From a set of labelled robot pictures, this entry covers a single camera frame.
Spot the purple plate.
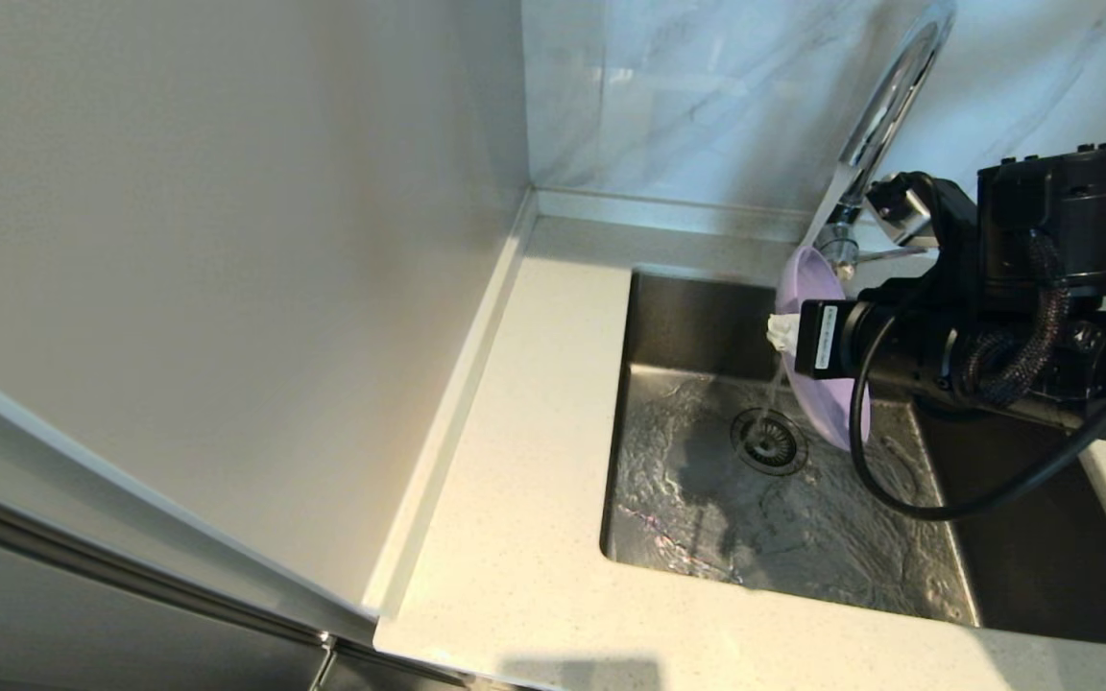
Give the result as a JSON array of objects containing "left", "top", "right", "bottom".
[{"left": 774, "top": 245, "right": 873, "bottom": 454}]

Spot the chrome gooseneck faucet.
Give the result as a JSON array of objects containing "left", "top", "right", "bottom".
[{"left": 798, "top": 0, "right": 957, "bottom": 279}]

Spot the stainless steel sink basin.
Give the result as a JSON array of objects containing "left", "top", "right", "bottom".
[{"left": 598, "top": 271, "right": 1106, "bottom": 649}]

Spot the round metal drain strainer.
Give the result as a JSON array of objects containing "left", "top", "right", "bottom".
[{"left": 732, "top": 409, "right": 810, "bottom": 477}]

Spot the white cabinet side panel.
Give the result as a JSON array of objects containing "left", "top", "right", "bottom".
[{"left": 0, "top": 0, "right": 537, "bottom": 646}]

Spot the grey steel appliance front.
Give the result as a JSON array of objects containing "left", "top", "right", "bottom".
[{"left": 0, "top": 470, "right": 477, "bottom": 691}]

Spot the black braided cable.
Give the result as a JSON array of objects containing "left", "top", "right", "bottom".
[{"left": 961, "top": 230, "right": 1070, "bottom": 406}]

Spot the smooth black cable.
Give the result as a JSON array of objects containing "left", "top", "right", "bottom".
[{"left": 849, "top": 173, "right": 1106, "bottom": 522}]

